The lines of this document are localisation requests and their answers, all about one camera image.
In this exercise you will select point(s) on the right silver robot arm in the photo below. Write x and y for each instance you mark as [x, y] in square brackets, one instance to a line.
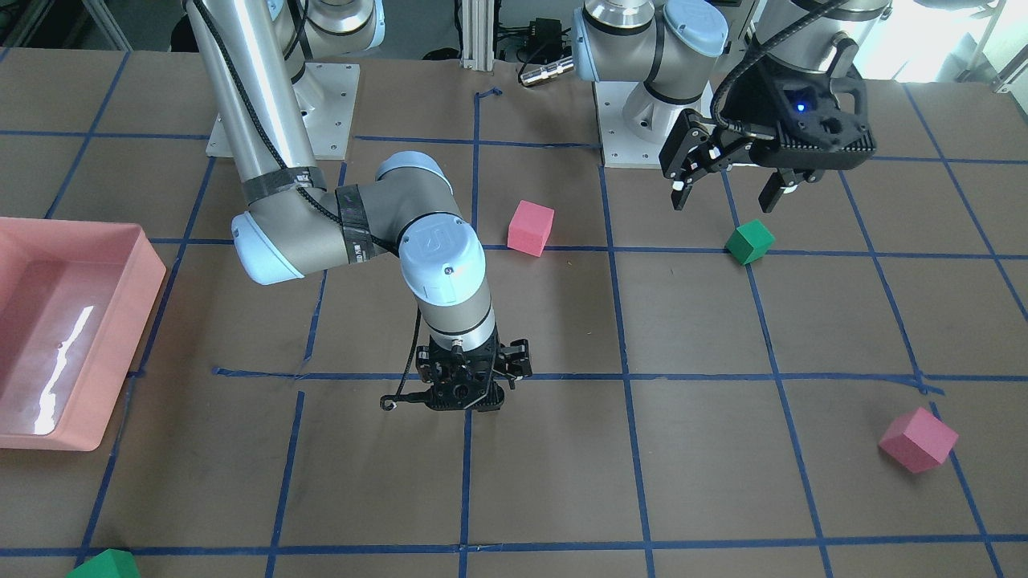
[260, 57]

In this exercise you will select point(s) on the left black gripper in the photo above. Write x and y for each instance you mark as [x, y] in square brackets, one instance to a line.
[753, 106]

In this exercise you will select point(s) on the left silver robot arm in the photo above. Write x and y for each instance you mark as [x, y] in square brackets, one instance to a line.
[673, 48]

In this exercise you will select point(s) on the black power adapter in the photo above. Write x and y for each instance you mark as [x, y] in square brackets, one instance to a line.
[541, 33]

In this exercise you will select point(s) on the pink plastic tray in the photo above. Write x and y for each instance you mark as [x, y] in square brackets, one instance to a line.
[75, 298]

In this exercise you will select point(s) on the metal cylinder connector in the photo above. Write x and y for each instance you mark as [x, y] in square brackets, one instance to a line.
[546, 73]

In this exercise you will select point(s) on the green foam cube at edge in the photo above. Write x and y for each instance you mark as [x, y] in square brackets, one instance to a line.
[110, 563]

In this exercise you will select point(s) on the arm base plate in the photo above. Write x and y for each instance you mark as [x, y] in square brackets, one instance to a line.
[622, 128]
[333, 104]

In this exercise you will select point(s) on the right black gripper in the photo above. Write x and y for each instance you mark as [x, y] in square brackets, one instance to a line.
[516, 360]

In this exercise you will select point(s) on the pink foam cube near edge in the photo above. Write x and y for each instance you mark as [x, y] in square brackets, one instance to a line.
[918, 440]

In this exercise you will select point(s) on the pink foam cube centre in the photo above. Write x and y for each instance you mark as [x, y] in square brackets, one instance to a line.
[529, 228]

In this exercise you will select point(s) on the aluminium frame post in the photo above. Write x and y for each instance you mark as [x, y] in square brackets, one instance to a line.
[477, 32]

